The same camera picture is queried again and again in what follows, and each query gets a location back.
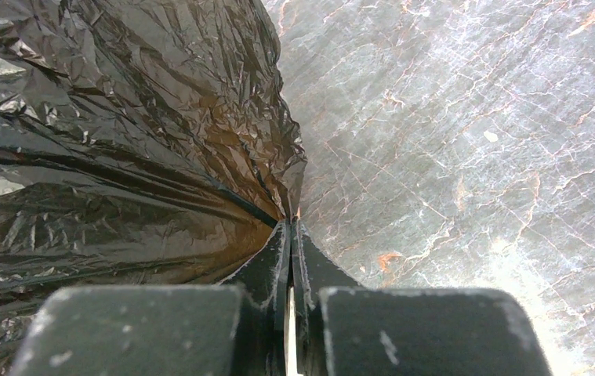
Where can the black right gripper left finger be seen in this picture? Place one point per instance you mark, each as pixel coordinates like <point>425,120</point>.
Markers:
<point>234,327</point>

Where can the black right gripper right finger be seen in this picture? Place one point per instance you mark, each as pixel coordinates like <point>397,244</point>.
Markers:
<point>343,328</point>

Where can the black trash bag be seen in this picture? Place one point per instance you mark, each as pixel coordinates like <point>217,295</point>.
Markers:
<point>141,142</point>

